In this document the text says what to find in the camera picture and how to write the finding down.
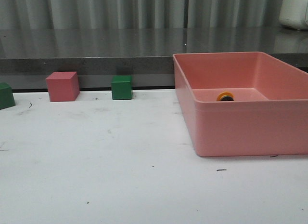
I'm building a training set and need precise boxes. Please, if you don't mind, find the pink plastic bin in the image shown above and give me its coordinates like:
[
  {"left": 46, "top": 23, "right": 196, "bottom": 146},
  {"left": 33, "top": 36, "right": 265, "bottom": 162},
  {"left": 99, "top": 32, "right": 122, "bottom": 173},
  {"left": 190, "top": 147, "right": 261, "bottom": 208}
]
[{"left": 173, "top": 52, "right": 308, "bottom": 157}]

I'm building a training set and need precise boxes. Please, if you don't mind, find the dark grey counter shelf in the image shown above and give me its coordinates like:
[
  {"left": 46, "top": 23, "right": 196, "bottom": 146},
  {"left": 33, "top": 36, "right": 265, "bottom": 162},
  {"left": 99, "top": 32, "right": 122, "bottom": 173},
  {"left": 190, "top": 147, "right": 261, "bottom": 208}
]
[{"left": 0, "top": 27, "right": 308, "bottom": 92}]

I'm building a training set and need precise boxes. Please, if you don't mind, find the yellow push button switch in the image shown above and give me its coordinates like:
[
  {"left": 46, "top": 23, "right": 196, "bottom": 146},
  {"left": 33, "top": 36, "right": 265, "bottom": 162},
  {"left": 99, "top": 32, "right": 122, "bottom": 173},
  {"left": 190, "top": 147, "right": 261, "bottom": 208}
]
[{"left": 217, "top": 92, "right": 234, "bottom": 102}]

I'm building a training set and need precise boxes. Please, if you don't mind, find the white appliance in background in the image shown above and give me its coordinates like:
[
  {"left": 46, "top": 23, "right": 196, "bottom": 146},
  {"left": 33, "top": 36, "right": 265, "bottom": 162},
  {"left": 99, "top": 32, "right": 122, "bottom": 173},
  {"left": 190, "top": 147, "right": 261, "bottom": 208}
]
[{"left": 279, "top": 0, "right": 308, "bottom": 30}]

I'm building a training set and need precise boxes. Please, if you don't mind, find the green cube block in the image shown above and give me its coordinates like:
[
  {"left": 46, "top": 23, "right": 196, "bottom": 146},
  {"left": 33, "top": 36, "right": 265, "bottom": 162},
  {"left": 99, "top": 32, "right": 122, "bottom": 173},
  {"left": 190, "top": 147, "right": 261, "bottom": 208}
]
[{"left": 111, "top": 75, "right": 132, "bottom": 100}]

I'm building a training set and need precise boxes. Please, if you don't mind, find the pink cube block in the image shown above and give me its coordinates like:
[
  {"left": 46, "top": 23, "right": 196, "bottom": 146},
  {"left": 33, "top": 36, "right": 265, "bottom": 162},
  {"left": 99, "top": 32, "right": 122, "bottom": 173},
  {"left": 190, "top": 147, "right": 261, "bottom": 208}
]
[{"left": 46, "top": 71, "right": 80, "bottom": 102}]

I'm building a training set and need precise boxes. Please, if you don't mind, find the green block at left edge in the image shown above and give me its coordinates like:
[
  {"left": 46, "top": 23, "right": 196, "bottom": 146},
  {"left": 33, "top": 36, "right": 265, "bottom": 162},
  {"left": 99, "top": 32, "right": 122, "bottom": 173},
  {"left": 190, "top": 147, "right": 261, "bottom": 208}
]
[{"left": 0, "top": 82, "right": 15, "bottom": 109}]

